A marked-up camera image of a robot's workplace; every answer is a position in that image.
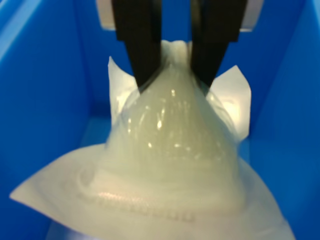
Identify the blue plastic storage bin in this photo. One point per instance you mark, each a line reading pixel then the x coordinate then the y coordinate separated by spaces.
pixel 37 100

